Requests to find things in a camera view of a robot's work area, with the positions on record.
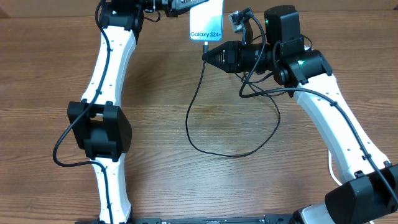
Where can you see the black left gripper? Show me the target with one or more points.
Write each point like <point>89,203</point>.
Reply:
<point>179,8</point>

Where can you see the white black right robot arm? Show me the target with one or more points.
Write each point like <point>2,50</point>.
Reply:
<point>368,180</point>

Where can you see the Samsung Galaxy smartphone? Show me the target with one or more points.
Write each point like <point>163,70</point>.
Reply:
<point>206,21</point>

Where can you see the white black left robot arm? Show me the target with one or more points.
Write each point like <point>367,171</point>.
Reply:
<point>98,123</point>

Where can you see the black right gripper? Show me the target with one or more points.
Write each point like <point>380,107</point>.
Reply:
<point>234,51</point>

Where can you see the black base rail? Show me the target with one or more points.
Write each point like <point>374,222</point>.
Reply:
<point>267,219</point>

